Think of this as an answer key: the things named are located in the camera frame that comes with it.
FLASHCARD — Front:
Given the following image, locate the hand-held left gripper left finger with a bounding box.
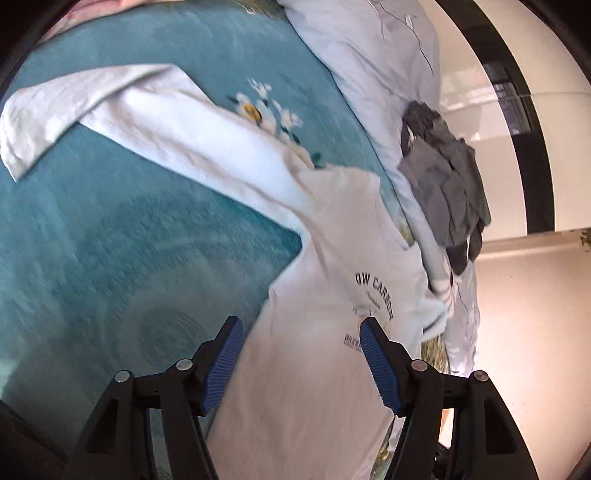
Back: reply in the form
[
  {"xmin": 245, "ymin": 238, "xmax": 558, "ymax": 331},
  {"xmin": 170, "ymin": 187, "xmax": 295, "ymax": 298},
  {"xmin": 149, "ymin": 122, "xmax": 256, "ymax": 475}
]
[{"xmin": 62, "ymin": 316, "xmax": 245, "ymax": 480}]

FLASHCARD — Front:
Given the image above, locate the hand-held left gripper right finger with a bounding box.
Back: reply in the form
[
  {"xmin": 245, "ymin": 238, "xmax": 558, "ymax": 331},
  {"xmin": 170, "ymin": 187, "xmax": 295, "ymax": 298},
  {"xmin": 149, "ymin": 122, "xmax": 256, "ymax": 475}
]
[{"xmin": 359, "ymin": 316, "xmax": 540, "ymax": 480}]

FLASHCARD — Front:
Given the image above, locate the light blue printed sweatshirt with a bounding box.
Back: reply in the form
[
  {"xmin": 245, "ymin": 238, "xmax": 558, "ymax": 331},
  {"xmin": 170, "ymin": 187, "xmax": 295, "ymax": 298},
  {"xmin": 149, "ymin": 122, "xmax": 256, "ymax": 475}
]
[{"xmin": 0, "ymin": 64, "xmax": 451, "ymax": 480}]

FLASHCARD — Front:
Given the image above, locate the pile of grey clothes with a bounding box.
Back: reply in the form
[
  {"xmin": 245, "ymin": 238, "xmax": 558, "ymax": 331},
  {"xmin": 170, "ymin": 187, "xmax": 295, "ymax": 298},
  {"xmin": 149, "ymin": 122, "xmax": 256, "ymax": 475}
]
[{"xmin": 398, "ymin": 100, "xmax": 492, "ymax": 247}]

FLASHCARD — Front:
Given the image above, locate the dark grey garment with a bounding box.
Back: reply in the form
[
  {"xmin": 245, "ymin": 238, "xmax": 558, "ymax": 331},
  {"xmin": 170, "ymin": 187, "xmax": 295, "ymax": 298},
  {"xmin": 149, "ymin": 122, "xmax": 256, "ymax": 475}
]
[{"xmin": 445, "ymin": 226, "xmax": 485, "ymax": 273}]

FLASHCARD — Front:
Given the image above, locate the teal floral bedsheet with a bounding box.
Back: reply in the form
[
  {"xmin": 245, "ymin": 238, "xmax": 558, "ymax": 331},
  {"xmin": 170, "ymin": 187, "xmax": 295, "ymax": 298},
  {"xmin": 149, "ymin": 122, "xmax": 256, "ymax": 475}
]
[{"xmin": 0, "ymin": 0, "xmax": 416, "ymax": 480}]

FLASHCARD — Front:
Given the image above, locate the white and black wardrobe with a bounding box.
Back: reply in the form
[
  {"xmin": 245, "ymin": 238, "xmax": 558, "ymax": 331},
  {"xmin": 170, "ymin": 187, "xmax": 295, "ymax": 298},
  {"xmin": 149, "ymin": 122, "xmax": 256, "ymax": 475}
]
[{"xmin": 416, "ymin": 0, "xmax": 591, "ymax": 236}]

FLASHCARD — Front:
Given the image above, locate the pink cloth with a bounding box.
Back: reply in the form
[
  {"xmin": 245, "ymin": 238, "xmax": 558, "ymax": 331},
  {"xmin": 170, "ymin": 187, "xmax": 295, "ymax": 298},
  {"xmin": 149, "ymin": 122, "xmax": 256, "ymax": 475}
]
[{"xmin": 41, "ymin": 0, "xmax": 153, "ymax": 42}]

